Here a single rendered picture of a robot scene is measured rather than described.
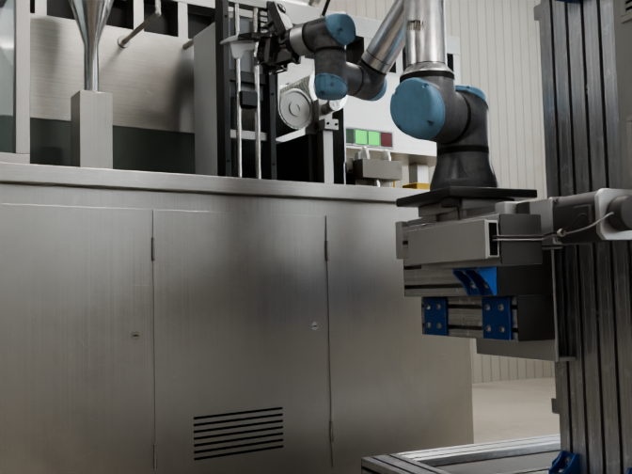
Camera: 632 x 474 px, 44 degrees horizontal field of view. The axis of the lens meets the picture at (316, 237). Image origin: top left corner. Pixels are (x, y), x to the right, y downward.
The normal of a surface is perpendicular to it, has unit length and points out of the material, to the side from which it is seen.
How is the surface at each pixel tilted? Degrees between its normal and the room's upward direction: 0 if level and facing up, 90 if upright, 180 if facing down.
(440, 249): 90
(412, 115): 98
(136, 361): 90
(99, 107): 90
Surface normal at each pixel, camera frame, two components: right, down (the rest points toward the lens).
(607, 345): -0.91, 0.00
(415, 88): -0.64, 0.09
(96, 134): 0.54, -0.07
